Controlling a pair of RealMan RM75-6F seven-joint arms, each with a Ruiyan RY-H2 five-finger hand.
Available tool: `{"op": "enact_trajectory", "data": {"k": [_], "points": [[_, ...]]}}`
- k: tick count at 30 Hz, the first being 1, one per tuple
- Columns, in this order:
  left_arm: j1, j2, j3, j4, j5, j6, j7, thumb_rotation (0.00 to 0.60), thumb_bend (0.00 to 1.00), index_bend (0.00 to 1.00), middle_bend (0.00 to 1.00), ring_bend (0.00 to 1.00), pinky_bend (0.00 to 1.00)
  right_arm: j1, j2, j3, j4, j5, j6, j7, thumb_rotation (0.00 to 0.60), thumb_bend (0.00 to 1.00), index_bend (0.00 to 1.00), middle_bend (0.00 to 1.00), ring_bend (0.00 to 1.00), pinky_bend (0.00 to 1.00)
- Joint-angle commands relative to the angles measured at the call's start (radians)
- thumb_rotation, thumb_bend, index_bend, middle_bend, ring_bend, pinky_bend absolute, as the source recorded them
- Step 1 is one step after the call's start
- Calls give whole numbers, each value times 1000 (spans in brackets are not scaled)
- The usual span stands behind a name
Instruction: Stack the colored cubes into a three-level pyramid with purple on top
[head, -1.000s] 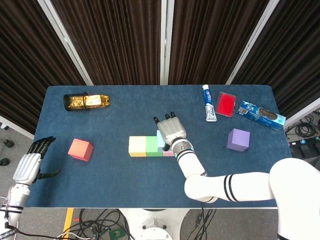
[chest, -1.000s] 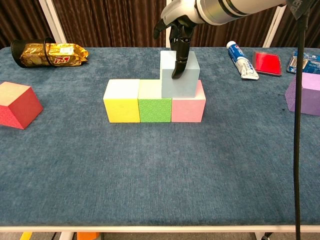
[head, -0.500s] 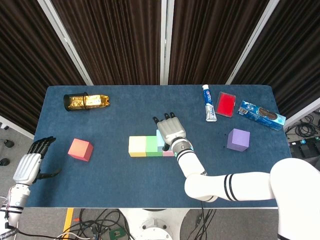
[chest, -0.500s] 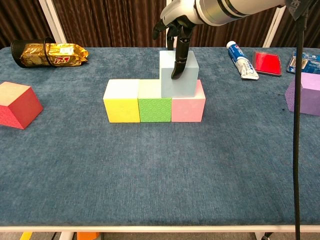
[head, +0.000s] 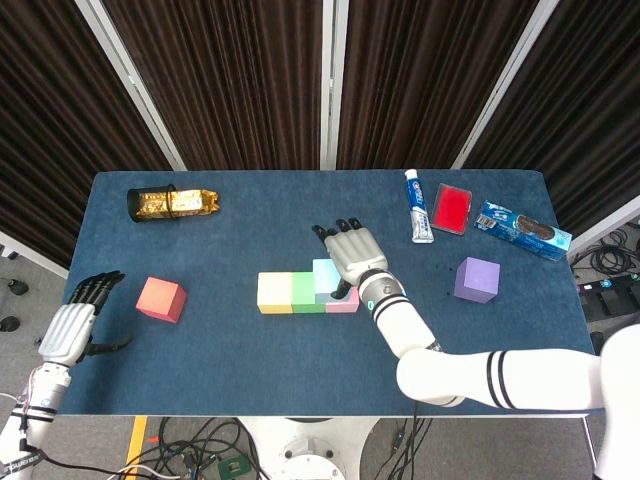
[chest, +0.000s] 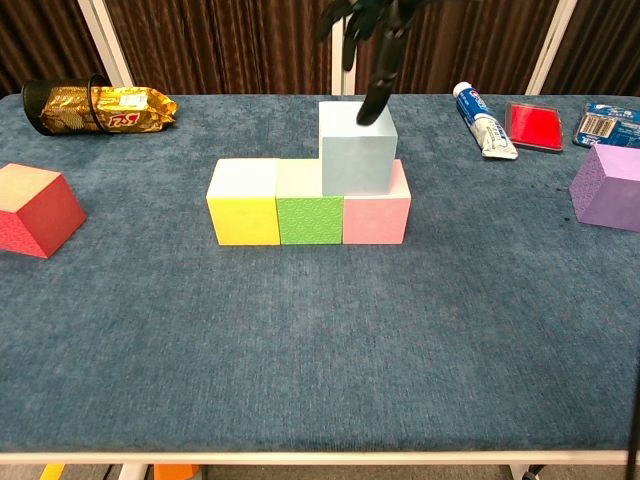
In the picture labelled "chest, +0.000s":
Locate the yellow cube block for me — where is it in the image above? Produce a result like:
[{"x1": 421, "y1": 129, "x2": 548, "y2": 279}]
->
[{"x1": 206, "y1": 158, "x2": 281, "y2": 247}]

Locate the red ink pad case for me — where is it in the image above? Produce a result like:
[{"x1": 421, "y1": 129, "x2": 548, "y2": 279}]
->
[{"x1": 503, "y1": 101, "x2": 565, "y2": 154}]

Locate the orange object under table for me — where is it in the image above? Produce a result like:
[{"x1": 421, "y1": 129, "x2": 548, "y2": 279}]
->
[{"x1": 153, "y1": 464, "x2": 201, "y2": 480}]

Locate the brown pleated curtain panel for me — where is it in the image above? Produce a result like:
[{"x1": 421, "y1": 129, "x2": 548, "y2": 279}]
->
[
  {"x1": 542, "y1": 0, "x2": 640, "y2": 97},
  {"x1": 0, "y1": 0, "x2": 109, "y2": 99},
  {"x1": 355, "y1": 0, "x2": 559, "y2": 96},
  {"x1": 104, "y1": 0, "x2": 335, "y2": 96}
]

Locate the purple cube block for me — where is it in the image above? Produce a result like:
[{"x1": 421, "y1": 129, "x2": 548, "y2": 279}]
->
[{"x1": 569, "y1": 143, "x2": 640, "y2": 233}]

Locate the blue white toothpaste tube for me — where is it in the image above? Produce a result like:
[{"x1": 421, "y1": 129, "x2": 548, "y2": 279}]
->
[{"x1": 452, "y1": 81, "x2": 520, "y2": 161}]

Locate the blue cookie box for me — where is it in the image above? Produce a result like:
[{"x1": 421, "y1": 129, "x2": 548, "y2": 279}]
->
[{"x1": 571, "y1": 102, "x2": 640, "y2": 150}]

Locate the pink cube block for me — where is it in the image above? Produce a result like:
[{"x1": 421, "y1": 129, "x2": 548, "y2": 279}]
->
[{"x1": 341, "y1": 158, "x2": 412, "y2": 246}]

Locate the light blue cube block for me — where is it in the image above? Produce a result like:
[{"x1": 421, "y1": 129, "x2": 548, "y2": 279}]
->
[{"x1": 318, "y1": 101, "x2": 399, "y2": 197}]

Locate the green cube block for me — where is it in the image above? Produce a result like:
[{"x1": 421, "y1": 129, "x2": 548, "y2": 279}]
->
[{"x1": 275, "y1": 158, "x2": 345, "y2": 246}]

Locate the gold foil snack packet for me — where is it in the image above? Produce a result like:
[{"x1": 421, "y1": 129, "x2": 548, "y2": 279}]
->
[{"x1": 39, "y1": 85, "x2": 178, "y2": 134}]

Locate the red cube block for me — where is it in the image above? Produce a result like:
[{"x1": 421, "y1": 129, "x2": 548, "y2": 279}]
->
[{"x1": 0, "y1": 162, "x2": 88, "y2": 260}]

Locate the black mesh pen cup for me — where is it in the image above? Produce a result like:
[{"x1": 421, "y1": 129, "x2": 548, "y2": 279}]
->
[{"x1": 21, "y1": 74, "x2": 112, "y2": 137}]

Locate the white partition post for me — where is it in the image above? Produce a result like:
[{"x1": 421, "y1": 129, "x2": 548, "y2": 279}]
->
[
  {"x1": 524, "y1": 0, "x2": 579, "y2": 96},
  {"x1": 330, "y1": 0, "x2": 360, "y2": 96},
  {"x1": 77, "y1": 0, "x2": 136, "y2": 89}
]

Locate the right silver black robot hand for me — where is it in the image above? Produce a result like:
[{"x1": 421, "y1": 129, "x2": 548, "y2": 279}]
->
[{"x1": 317, "y1": 0, "x2": 426, "y2": 126}]

